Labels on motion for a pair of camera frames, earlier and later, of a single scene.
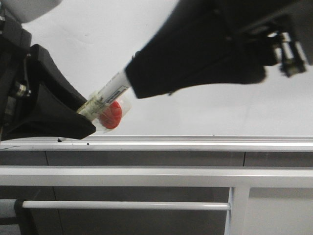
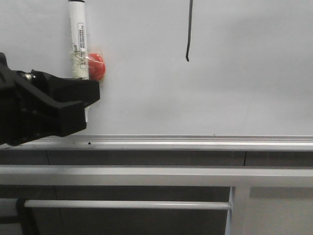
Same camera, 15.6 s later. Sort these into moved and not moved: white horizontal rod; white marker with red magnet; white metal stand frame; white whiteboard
Moved: white marker with red magnet
Not moved: white whiteboard; white metal stand frame; white horizontal rod
